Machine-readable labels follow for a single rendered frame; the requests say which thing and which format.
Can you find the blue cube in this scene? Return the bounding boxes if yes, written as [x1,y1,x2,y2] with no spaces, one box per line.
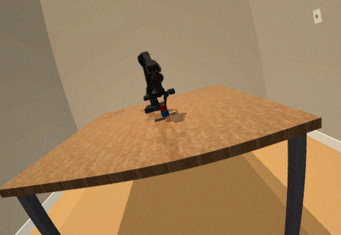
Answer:
[160,110,169,117]

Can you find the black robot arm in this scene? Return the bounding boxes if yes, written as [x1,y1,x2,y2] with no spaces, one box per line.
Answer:
[138,51,165,98]

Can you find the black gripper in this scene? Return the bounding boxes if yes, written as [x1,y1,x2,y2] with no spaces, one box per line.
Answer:
[143,83,175,108]

